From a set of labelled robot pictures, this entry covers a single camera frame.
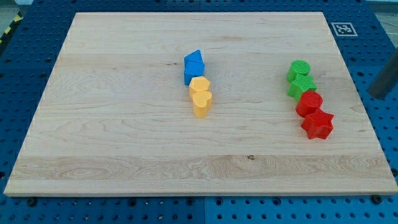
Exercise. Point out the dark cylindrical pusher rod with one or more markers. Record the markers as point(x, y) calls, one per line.
point(386, 80)

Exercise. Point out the red star block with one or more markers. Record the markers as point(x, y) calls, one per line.
point(318, 124)

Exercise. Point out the green star block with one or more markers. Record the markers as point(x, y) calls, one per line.
point(300, 85)

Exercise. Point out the wooden board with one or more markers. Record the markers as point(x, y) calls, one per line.
point(117, 120)

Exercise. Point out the white fiducial marker tag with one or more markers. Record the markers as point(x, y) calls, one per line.
point(344, 29)

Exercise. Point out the red cylinder block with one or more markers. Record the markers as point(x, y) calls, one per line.
point(308, 103)

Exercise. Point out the green cylinder block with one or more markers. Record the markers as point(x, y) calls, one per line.
point(297, 67)

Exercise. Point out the yellow heart block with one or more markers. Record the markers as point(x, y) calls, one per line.
point(202, 101)

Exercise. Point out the yellow hexagon block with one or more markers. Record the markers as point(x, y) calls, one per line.
point(197, 84)

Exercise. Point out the blue triangle block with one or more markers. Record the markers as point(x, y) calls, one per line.
point(194, 56)

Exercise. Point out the blue cube block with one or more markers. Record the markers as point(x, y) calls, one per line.
point(193, 69)

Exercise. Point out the black yellow hazard tape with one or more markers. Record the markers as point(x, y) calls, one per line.
point(7, 35)

